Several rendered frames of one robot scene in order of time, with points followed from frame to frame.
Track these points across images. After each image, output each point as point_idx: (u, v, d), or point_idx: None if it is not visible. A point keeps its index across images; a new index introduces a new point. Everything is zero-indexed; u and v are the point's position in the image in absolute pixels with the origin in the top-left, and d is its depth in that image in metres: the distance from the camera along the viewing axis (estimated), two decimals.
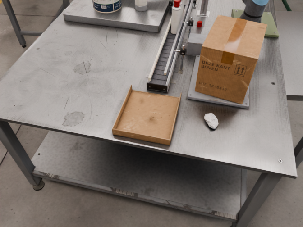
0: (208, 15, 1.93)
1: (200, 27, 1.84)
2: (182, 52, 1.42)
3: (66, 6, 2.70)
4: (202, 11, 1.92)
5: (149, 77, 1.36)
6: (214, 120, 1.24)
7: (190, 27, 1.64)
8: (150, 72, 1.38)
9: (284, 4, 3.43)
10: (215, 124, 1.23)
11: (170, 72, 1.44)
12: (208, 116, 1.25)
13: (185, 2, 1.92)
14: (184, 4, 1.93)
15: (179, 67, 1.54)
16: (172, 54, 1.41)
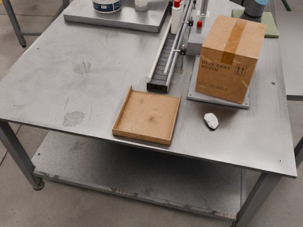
0: (208, 15, 1.93)
1: (200, 27, 1.84)
2: (182, 52, 1.42)
3: (66, 6, 2.70)
4: (202, 11, 1.92)
5: (149, 77, 1.36)
6: (214, 120, 1.24)
7: (190, 27, 1.64)
8: (150, 72, 1.38)
9: (284, 4, 3.43)
10: (215, 124, 1.23)
11: (170, 72, 1.44)
12: (208, 116, 1.25)
13: (185, 2, 1.92)
14: (184, 4, 1.93)
15: (179, 67, 1.54)
16: (172, 54, 1.41)
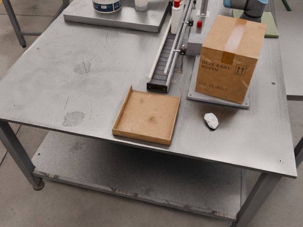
0: (208, 15, 1.93)
1: (200, 27, 1.84)
2: (182, 52, 1.42)
3: (66, 6, 2.70)
4: (202, 11, 1.92)
5: (149, 77, 1.36)
6: (214, 120, 1.24)
7: (190, 27, 1.64)
8: (150, 72, 1.38)
9: (284, 4, 3.43)
10: (215, 124, 1.23)
11: (170, 72, 1.44)
12: (208, 116, 1.25)
13: (185, 2, 1.92)
14: (184, 4, 1.93)
15: (179, 67, 1.54)
16: (172, 54, 1.41)
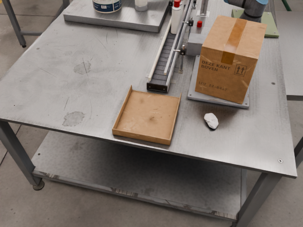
0: (208, 15, 1.93)
1: (200, 27, 1.84)
2: (182, 52, 1.42)
3: (66, 6, 2.70)
4: (202, 11, 1.92)
5: (149, 77, 1.36)
6: (214, 120, 1.24)
7: (190, 27, 1.64)
8: (150, 72, 1.38)
9: (284, 4, 3.43)
10: (215, 124, 1.23)
11: (170, 72, 1.44)
12: (208, 116, 1.25)
13: (185, 2, 1.92)
14: (184, 4, 1.93)
15: (179, 67, 1.54)
16: (172, 54, 1.41)
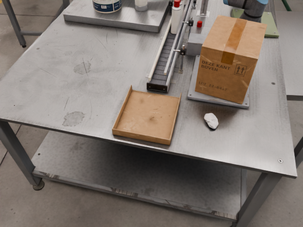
0: (208, 15, 1.93)
1: (200, 27, 1.84)
2: (182, 52, 1.42)
3: (66, 6, 2.70)
4: (202, 11, 1.92)
5: (149, 77, 1.36)
6: (214, 120, 1.24)
7: (190, 27, 1.64)
8: (150, 72, 1.38)
9: (284, 4, 3.43)
10: (215, 124, 1.23)
11: (170, 72, 1.44)
12: (208, 116, 1.25)
13: (185, 2, 1.92)
14: (184, 4, 1.93)
15: (179, 67, 1.54)
16: (172, 54, 1.41)
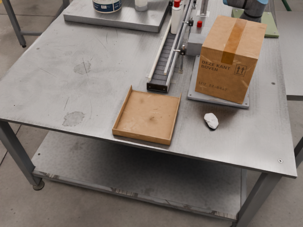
0: (208, 15, 1.93)
1: (200, 27, 1.84)
2: (182, 52, 1.42)
3: (66, 6, 2.70)
4: (202, 11, 1.92)
5: (149, 77, 1.36)
6: (214, 120, 1.24)
7: (190, 27, 1.64)
8: (150, 72, 1.38)
9: (284, 4, 3.43)
10: (215, 124, 1.23)
11: (170, 72, 1.44)
12: (208, 116, 1.25)
13: (185, 2, 1.92)
14: (184, 4, 1.93)
15: (179, 67, 1.54)
16: (172, 54, 1.41)
